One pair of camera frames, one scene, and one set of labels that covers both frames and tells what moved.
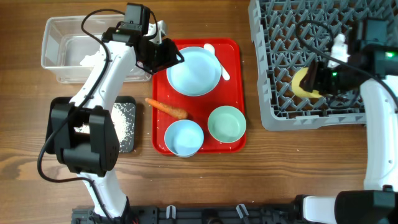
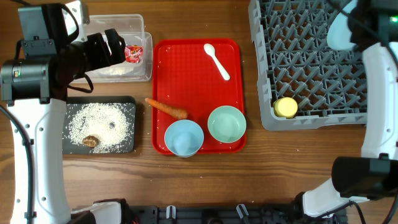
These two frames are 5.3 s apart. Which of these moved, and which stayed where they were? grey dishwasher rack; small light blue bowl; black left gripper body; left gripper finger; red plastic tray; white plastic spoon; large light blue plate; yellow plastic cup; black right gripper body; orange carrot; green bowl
Moved: left gripper finger; large light blue plate; black left gripper body; black right gripper body; yellow plastic cup
Stayed: small light blue bowl; grey dishwasher rack; red plastic tray; white plastic spoon; orange carrot; green bowl
